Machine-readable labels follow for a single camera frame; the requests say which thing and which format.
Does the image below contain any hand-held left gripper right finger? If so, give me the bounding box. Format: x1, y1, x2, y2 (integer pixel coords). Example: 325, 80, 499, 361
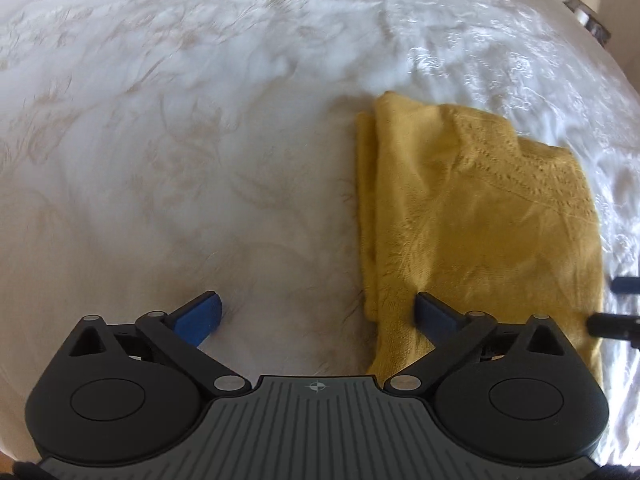
384, 291, 574, 395

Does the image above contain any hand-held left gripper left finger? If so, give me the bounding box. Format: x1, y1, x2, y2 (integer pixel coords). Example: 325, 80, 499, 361
62, 291, 252, 395

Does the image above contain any yellow knit sweater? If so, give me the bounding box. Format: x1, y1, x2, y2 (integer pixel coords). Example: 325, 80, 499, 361
355, 91, 607, 387

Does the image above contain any white embroidered bedspread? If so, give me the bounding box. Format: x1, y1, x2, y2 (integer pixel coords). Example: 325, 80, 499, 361
0, 0, 640, 467

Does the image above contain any dark picture frame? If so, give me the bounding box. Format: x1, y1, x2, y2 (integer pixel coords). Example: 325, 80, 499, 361
575, 7, 612, 42

